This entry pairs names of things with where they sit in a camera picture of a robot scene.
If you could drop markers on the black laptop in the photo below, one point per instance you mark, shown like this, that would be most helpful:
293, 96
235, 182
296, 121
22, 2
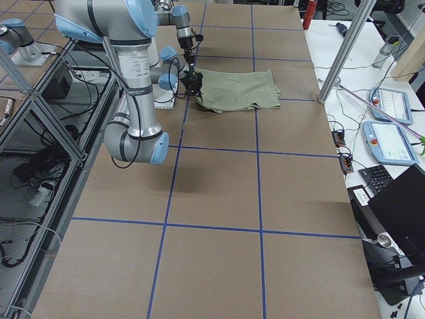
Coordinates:
399, 208

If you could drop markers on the olive green long-sleeve shirt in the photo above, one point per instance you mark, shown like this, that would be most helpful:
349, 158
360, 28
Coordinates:
231, 92

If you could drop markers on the steel cup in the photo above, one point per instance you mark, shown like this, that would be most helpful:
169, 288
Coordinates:
383, 240

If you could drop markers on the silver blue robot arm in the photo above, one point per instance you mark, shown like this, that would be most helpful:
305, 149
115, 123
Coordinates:
178, 16
134, 134

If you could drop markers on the aluminium frame post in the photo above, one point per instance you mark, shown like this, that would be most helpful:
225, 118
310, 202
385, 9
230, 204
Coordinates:
353, 32

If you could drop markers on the far blue teach pendant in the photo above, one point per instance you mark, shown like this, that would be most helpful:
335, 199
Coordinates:
395, 103

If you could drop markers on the blue teach pendant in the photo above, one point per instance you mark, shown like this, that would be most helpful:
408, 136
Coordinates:
388, 144
395, 103

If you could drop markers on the clear water bottle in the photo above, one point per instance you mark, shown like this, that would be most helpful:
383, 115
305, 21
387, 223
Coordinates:
389, 43

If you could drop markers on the black keyboard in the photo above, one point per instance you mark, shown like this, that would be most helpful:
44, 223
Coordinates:
376, 178

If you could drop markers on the near blue teach pendant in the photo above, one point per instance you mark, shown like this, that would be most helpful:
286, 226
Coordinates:
388, 144

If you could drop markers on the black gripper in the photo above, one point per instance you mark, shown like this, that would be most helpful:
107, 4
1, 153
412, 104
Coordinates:
185, 43
197, 80

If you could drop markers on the white label remote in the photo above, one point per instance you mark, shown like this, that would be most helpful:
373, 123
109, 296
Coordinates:
362, 196

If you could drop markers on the grey orange usb hub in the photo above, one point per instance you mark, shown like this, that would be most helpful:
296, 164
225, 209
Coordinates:
345, 161
338, 138

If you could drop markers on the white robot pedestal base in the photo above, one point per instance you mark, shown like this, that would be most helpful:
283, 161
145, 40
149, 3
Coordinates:
163, 99

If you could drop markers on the red bottle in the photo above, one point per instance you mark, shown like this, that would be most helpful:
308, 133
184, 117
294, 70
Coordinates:
309, 13

